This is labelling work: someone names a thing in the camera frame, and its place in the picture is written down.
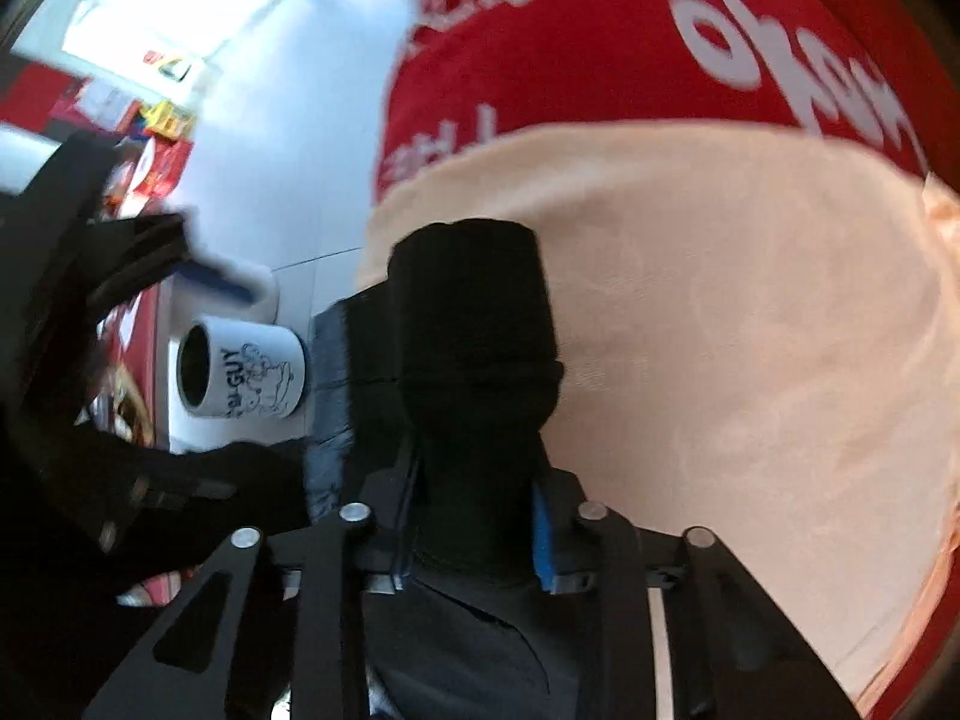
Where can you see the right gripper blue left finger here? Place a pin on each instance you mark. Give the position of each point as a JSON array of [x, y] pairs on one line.
[[404, 530]]

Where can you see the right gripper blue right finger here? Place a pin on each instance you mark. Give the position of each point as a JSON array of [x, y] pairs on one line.
[[543, 540]]

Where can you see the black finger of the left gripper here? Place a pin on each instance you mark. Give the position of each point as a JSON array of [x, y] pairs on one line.
[[128, 255]]

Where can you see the black pants with blue trim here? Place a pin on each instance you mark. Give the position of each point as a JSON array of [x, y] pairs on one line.
[[451, 358]]

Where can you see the white printed mug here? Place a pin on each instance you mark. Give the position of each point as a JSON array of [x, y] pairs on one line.
[[233, 369]]

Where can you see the peach cushion cover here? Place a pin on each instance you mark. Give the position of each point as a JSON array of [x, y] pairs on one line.
[[760, 334]]

